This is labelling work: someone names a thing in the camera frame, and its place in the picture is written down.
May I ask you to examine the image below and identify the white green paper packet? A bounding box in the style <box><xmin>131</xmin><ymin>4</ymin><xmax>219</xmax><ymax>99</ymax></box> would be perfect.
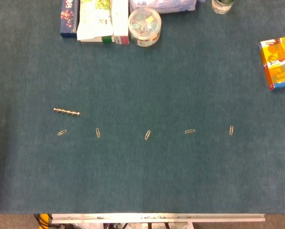
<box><xmin>76</xmin><ymin>0</ymin><xmax>113</xmax><ymax>41</ymax></box>

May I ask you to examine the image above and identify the teal felt table cloth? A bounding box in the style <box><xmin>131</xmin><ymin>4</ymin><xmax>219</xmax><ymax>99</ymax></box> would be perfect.
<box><xmin>0</xmin><ymin>0</ymin><xmax>285</xmax><ymax>215</ymax></box>

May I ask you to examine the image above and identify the yellow orange printed carton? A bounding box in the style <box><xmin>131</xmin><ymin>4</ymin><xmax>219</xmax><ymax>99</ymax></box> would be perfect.
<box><xmin>257</xmin><ymin>36</ymin><xmax>285</xmax><ymax>92</ymax></box>

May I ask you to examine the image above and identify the yellow black cable bundle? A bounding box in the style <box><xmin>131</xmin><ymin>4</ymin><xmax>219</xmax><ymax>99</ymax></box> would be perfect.
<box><xmin>34</xmin><ymin>213</ymin><xmax>53</xmax><ymax>229</ymax></box>

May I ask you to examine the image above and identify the aluminium rail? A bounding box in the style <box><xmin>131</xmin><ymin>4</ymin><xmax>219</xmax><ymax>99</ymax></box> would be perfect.
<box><xmin>51</xmin><ymin>213</ymin><xmax>266</xmax><ymax>224</ymax></box>

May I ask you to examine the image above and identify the white box with pink end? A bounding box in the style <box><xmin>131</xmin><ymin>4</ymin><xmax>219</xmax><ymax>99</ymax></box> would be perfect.
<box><xmin>111</xmin><ymin>0</ymin><xmax>130</xmax><ymax>45</ymax></box>

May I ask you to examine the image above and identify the white robot base with cables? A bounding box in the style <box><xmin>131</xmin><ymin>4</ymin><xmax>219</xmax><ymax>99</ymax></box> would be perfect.
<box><xmin>51</xmin><ymin>222</ymin><xmax>194</xmax><ymax>229</ymax></box>

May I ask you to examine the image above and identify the white box with green end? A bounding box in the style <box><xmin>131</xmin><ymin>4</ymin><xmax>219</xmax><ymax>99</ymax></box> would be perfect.
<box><xmin>80</xmin><ymin>35</ymin><xmax>115</xmax><ymax>44</ymax></box>

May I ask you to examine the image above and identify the clear tub of binder clips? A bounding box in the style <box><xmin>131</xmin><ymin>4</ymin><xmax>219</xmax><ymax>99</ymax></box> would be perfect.
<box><xmin>128</xmin><ymin>7</ymin><xmax>162</xmax><ymax>47</ymax></box>

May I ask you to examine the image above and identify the white blue plastic pack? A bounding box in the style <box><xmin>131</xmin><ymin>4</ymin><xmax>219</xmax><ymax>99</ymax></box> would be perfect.
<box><xmin>129</xmin><ymin>0</ymin><xmax>198</xmax><ymax>14</ymax></box>

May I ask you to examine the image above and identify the water bottle with green label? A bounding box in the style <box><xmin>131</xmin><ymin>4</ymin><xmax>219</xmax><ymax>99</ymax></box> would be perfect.
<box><xmin>211</xmin><ymin>0</ymin><xmax>234</xmax><ymax>15</ymax></box>

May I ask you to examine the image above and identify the silver magnetic bead stick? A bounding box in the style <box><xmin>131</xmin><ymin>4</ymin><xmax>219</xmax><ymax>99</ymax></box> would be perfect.
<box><xmin>53</xmin><ymin>107</ymin><xmax>81</xmax><ymax>117</ymax></box>

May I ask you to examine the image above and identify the dark blue printed box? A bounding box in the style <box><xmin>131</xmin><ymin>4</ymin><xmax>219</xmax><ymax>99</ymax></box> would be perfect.
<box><xmin>60</xmin><ymin>0</ymin><xmax>80</xmax><ymax>38</ymax></box>

